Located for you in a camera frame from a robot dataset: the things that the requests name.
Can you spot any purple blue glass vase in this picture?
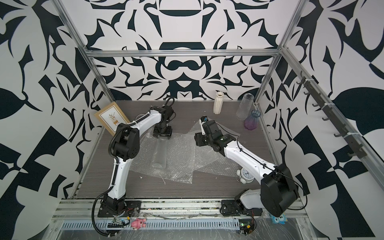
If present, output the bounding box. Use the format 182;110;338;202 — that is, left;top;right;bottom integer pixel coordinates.
244;110;261;131

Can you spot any iridescent bubble wrap bundle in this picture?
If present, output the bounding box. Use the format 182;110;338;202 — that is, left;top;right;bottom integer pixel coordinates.
194;146;241;177

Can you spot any bubble wrap around white vase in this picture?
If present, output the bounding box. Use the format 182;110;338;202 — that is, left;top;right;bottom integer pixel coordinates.
166;134;212;184

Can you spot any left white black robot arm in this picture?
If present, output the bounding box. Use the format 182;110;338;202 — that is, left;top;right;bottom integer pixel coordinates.
101;105;176;217

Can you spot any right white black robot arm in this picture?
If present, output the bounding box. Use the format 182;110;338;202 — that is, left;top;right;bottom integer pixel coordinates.
195;116;300;217

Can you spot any white alarm clock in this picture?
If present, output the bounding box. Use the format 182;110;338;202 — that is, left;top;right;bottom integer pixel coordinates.
236;168;255;184

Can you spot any wooden framed picture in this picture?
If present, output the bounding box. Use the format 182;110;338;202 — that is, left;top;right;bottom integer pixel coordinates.
95;102;130;136

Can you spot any right circuit board with led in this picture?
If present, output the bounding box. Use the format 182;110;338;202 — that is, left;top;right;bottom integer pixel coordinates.
239;219;257;235

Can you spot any pink pig toy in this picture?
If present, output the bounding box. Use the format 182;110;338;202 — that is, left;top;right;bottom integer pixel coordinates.
131;218;147;231

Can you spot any left green circuit board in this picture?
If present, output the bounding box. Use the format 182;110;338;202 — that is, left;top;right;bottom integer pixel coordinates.
107;217;131;228

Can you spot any blue owl toy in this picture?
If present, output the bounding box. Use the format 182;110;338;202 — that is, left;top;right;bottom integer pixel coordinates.
270;214;288;225

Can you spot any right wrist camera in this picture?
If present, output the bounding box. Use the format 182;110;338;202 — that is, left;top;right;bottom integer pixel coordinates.
199;116;209;135

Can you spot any black corrugated cable conduit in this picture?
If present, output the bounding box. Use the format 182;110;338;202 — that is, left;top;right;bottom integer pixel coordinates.
91;96;176;238

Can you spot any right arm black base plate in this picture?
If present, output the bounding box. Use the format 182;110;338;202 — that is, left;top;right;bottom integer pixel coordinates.
220;200;263;217

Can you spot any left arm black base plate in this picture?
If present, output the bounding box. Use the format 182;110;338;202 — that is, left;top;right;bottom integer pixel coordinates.
97;201;142;218

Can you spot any white slotted cable duct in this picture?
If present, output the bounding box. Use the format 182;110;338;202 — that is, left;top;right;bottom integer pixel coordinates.
61;219;241;231

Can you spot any black hook rail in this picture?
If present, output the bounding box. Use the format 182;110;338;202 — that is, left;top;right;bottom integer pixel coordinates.
298;77;370;159

